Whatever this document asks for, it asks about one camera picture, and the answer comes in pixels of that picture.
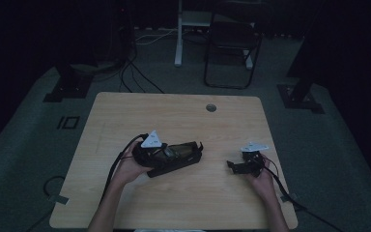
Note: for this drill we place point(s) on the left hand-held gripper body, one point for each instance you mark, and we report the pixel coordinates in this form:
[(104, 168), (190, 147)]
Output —
[(149, 145)]

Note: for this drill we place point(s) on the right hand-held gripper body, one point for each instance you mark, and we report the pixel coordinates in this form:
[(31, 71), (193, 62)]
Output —
[(253, 154)]

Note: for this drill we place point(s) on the black glasses case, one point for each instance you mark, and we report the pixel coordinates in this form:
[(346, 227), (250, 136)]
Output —
[(182, 158)]

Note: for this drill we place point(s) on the person's right hand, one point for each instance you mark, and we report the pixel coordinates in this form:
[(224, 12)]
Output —
[(264, 183)]

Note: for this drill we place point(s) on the person's left hand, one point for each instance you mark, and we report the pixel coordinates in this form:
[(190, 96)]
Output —
[(129, 169)]

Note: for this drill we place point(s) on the grey floor tape piece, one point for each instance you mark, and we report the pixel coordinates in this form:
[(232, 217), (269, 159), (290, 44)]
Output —
[(58, 199), (290, 197)]

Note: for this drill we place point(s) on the grey table grommet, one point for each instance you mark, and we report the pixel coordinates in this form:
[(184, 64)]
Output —
[(211, 107)]

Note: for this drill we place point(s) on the black stand with flat base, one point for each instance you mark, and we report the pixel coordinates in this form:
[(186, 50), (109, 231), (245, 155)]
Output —
[(301, 93), (69, 87)]

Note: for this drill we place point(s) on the black folding chair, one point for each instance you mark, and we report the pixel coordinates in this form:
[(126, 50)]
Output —
[(232, 35)]

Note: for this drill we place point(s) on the white desk frame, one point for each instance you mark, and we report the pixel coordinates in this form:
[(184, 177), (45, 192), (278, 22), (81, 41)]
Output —
[(178, 42)]

